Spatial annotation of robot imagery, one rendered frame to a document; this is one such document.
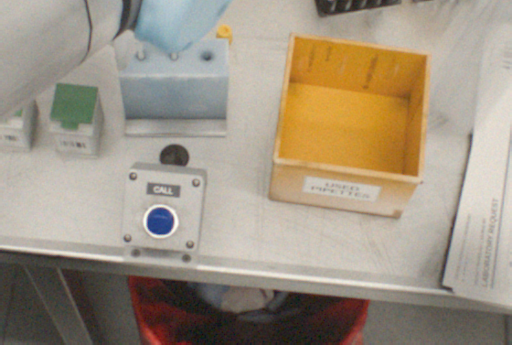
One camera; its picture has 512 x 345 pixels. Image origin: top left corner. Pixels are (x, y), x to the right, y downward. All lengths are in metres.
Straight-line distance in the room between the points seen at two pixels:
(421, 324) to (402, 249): 0.91
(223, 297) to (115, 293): 0.30
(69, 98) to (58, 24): 0.54
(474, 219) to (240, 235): 0.22
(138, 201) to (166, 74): 0.12
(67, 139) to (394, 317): 1.04
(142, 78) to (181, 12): 0.47
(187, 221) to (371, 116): 0.23
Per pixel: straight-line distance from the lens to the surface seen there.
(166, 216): 0.88
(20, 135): 0.97
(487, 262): 0.97
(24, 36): 0.40
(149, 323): 1.39
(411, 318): 1.87
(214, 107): 0.97
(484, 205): 0.99
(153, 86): 0.93
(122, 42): 0.75
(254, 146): 0.99
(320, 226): 0.97
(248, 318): 1.60
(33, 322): 1.86
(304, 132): 0.99
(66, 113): 0.94
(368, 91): 1.02
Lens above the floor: 1.78
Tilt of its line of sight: 66 degrees down
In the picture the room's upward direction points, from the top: 7 degrees clockwise
